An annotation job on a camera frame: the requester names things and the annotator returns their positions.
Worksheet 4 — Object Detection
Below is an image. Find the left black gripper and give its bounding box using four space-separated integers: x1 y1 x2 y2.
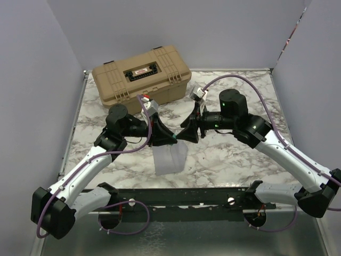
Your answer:
121 113 178 147

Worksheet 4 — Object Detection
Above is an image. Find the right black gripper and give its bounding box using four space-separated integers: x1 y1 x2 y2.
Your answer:
176 101 236 143

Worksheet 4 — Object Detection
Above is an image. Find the grey translucent envelope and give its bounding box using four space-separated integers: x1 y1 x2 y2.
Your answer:
152 140 188 175

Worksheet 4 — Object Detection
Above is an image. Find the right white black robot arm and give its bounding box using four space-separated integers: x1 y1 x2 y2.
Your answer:
176 88 340 218

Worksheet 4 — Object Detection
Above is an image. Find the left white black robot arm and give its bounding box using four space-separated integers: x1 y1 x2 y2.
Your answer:
30 101 177 239

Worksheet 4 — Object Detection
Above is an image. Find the tan plastic toolbox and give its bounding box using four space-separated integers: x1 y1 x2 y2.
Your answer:
92 45 192 115

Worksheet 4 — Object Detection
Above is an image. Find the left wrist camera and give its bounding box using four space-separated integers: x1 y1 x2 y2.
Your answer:
141 95 159 118

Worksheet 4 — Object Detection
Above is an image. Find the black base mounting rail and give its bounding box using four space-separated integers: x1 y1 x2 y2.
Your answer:
108 187 274 222

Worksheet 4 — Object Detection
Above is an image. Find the aluminium frame rail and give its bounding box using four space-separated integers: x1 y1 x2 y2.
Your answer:
30 70 90 255

